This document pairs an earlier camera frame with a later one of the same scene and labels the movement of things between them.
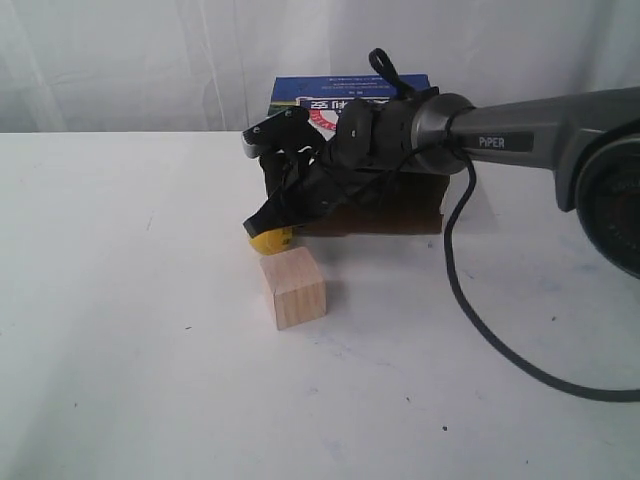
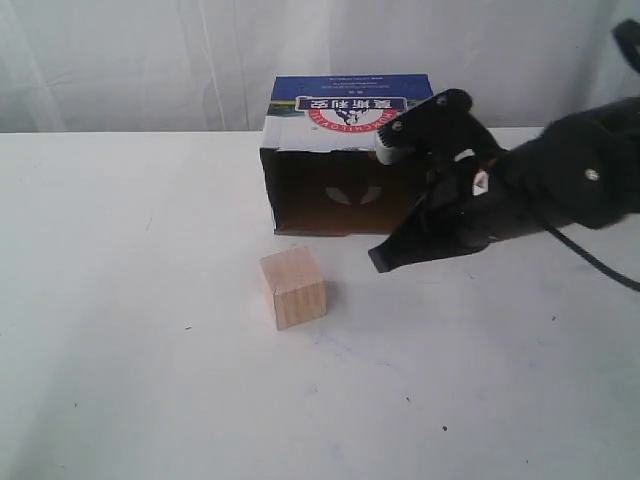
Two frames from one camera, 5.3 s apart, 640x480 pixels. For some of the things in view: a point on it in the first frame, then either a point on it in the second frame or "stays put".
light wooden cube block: (299, 291) stays put
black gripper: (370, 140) → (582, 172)
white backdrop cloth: (207, 66) stays put
